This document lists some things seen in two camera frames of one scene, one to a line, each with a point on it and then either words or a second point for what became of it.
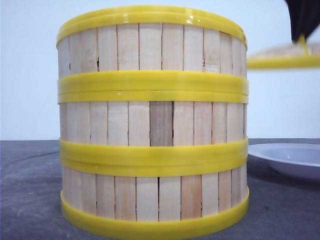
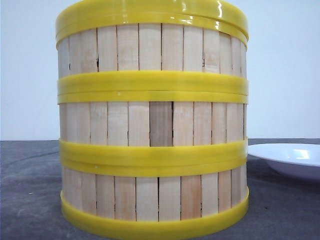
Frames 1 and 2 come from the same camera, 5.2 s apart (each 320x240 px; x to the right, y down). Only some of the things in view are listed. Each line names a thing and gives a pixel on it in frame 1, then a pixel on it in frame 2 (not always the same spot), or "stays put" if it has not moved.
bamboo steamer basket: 153,126 stays put
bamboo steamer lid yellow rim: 301,55 -> 221,14
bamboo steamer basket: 152,49 stays put
